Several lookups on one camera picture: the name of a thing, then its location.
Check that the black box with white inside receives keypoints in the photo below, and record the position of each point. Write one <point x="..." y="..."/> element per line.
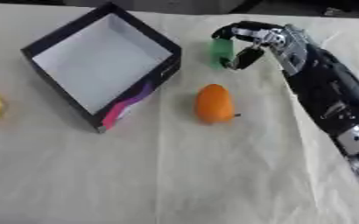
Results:
<point x="97" y="58"/>

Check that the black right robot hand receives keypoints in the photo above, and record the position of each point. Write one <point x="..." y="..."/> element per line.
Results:
<point x="325" y="87"/>

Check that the orange toy fruit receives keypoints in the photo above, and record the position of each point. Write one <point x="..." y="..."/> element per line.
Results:
<point x="214" y="103"/>

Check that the green cylinder block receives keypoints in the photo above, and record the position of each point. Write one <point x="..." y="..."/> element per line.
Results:
<point x="219" y="52"/>

